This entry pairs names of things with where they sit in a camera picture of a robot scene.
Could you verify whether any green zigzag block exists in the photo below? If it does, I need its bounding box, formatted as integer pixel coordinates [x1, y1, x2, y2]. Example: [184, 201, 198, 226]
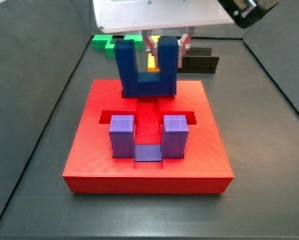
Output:
[91, 35, 144, 58]

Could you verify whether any black U-channel bracket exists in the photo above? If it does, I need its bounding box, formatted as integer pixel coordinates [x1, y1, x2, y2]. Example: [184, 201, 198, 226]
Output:
[177, 47, 219, 74]

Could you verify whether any purple U-shaped block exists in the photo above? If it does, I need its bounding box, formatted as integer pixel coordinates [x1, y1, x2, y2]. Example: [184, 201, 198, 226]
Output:
[109, 114, 190, 162]

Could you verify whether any dark blue U-shaped block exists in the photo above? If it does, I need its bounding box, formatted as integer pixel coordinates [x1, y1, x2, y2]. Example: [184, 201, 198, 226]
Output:
[113, 37, 177, 98]

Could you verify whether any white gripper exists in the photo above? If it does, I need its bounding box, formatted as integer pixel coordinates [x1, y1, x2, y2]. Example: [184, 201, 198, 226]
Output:
[92, 0, 232, 68]

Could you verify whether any red slotted board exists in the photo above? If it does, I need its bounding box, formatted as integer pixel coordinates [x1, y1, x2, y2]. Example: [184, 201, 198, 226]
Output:
[63, 80, 234, 194]

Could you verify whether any yellow rectangular bar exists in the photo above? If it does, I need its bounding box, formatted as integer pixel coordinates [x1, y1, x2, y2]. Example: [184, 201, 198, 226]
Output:
[147, 36, 160, 72]

